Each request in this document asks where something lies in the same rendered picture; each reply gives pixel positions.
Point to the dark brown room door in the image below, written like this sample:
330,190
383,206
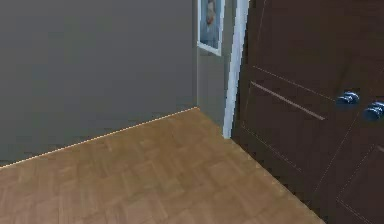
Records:
300,110

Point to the white door frame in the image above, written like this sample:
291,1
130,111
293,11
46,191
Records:
234,73

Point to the white framed wall picture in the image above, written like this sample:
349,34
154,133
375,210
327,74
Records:
210,26

